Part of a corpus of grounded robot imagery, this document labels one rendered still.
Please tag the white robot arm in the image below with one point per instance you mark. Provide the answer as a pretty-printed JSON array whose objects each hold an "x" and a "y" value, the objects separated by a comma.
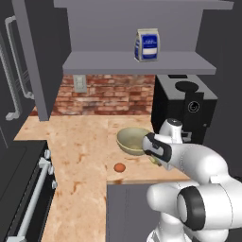
[{"x": 201, "y": 167}]

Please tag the grey wall shelf unit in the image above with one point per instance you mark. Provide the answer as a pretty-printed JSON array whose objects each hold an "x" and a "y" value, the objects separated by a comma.
[{"x": 132, "y": 64}]

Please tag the dark tall cabinet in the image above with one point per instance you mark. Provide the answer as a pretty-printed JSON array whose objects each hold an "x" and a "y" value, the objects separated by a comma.
[{"x": 223, "y": 63}]

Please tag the brown egg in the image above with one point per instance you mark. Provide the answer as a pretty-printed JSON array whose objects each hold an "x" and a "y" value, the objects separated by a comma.
[{"x": 120, "y": 167}]

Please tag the white and blue carton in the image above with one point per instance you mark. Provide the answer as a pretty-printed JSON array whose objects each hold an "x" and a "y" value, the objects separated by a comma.
[{"x": 148, "y": 44}]

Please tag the dark grey fridge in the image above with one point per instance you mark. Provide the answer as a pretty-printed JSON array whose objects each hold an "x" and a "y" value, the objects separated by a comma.
[{"x": 56, "y": 47}]

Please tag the black oven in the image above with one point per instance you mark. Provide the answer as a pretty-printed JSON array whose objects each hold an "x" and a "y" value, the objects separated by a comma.
[{"x": 15, "y": 176}]

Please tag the olive green mixing bowl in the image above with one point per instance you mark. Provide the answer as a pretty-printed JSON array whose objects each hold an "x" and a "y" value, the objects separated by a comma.
[{"x": 130, "y": 140}]

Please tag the black coffee machine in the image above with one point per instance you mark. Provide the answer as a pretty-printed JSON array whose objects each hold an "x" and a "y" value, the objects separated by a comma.
[{"x": 176, "y": 97}]

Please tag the silver oven knob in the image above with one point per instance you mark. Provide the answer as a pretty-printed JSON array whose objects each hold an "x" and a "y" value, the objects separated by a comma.
[
  {"x": 50, "y": 170},
  {"x": 54, "y": 184},
  {"x": 47, "y": 154}
]

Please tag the grey base cabinet door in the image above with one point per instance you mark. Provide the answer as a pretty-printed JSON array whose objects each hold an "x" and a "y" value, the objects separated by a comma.
[{"x": 126, "y": 214}]

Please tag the white wall outlet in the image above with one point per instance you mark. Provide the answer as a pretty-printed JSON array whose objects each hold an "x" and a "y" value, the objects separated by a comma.
[{"x": 80, "y": 83}]

